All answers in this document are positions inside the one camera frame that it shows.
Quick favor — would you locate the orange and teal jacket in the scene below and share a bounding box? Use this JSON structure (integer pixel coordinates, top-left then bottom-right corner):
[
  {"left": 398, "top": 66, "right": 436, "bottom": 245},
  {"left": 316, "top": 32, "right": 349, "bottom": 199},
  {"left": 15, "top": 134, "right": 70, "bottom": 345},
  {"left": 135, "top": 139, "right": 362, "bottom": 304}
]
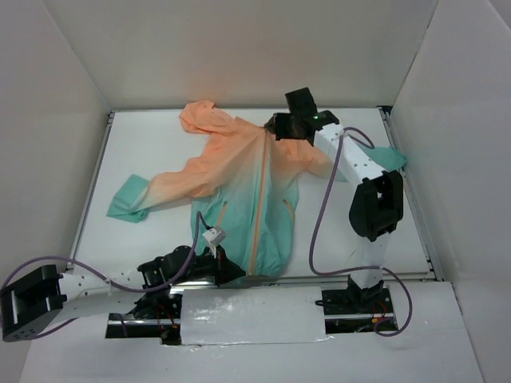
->
[{"left": 105, "top": 99, "right": 408, "bottom": 280}]

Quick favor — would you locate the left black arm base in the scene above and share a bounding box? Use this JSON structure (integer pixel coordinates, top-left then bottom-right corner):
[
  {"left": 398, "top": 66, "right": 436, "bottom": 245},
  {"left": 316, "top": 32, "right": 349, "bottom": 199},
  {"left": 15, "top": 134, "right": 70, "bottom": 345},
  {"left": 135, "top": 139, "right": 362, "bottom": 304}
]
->
[{"left": 105, "top": 294, "right": 183, "bottom": 345}]

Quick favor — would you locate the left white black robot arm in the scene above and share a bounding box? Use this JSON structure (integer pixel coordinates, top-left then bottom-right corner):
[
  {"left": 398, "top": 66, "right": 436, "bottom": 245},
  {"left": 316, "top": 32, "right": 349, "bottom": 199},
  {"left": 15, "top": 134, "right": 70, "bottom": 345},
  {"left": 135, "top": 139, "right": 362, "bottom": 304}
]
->
[{"left": 1, "top": 246, "right": 246, "bottom": 342}]

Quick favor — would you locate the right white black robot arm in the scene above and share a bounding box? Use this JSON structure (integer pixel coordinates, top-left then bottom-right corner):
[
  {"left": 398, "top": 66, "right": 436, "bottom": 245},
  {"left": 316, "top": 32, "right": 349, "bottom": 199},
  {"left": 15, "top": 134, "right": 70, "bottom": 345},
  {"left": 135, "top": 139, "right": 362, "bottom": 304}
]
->
[{"left": 264, "top": 88, "right": 404, "bottom": 312}]

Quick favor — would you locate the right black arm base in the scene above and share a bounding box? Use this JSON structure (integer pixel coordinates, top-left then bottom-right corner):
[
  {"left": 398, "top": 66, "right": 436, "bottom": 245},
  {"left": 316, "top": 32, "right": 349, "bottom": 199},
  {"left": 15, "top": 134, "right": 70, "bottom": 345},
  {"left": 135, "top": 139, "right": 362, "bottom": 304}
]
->
[{"left": 315, "top": 282, "right": 398, "bottom": 334}]

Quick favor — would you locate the white foil covered panel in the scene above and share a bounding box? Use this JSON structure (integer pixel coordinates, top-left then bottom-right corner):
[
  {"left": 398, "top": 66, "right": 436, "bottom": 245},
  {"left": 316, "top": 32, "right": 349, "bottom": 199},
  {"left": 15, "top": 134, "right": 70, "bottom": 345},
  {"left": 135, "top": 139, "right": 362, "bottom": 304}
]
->
[{"left": 180, "top": 287, "right": 328, "bottom": 345}]

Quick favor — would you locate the aluminium front rail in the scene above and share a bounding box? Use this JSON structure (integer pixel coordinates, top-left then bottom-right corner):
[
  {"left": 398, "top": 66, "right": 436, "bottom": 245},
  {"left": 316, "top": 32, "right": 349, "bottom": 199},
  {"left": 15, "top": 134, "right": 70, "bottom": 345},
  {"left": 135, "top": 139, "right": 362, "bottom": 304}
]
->
[{"left": 167, "top": 273, "right": 404, "bottom": 290}]

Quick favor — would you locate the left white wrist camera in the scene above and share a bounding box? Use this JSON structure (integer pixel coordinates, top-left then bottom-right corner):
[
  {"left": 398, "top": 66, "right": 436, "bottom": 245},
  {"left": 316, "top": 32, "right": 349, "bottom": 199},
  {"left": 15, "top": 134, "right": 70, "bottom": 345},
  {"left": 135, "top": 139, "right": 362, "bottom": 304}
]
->
[{"left": 202, "top": 227, "right": 226, "bottom": 247}]

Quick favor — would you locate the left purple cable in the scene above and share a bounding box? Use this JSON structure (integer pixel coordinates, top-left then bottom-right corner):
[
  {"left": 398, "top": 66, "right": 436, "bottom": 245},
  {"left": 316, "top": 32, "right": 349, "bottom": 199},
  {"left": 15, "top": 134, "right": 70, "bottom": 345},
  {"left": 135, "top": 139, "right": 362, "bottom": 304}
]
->
[{"left": 0, "top": 211, "right": 212, "bottom": 340}]

